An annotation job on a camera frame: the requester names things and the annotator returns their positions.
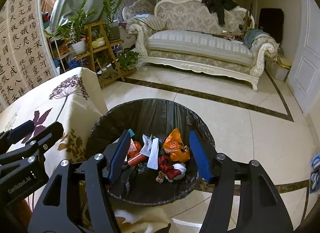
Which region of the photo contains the orange white snack wrapper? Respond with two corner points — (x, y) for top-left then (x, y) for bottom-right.
(127, 139), (142, 159)

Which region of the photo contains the red spray bottle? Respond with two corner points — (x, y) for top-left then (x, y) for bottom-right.
(127, 153), (149, 167)

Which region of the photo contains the white cream tube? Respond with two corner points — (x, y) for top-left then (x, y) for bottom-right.
(147, 137), (159, 170)

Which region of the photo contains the orange plastic bag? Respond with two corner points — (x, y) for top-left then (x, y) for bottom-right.
(163, 128), (190, 163)

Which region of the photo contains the red fabric ribbon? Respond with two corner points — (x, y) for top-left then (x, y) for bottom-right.
(158, 155), (174, 181)

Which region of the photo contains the blue white paper box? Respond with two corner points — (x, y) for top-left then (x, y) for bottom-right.
(140, 134), (152, 157)

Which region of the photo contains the black lined trash bin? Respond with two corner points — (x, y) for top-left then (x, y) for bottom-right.
(85, 98), (216, 206)

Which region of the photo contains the floral cream tablecloth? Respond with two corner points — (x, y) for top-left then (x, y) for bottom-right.
(0, 67), (108, 208)

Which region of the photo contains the calligraphy folding screen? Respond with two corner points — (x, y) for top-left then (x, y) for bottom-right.
(0, 0), (58, 110)

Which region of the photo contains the wooden plant stand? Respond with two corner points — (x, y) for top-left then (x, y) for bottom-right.
(74, 21), (137, 87)

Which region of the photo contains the white metal shelf rack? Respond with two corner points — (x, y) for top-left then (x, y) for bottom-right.
(47, 37), (73, 74)

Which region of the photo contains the small leafy floor plant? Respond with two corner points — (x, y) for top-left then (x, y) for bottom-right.
(117, 51), (139, 71)

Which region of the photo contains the potted green plant white pot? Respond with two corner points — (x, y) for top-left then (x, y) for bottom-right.
(44, 0), (95, 55)

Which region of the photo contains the tall potted plant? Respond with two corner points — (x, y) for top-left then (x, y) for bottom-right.
(102, 0), (124, 41)

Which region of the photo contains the ornate cream sofa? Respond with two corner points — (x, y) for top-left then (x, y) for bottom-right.
(126, 0), (278, 91)

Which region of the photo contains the teal cloth on sofa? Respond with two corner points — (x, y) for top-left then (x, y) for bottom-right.
(243, 29), (269, 49)

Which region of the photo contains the black garment on sofa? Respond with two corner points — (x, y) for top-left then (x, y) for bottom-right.
(202, 0), (238, 26)

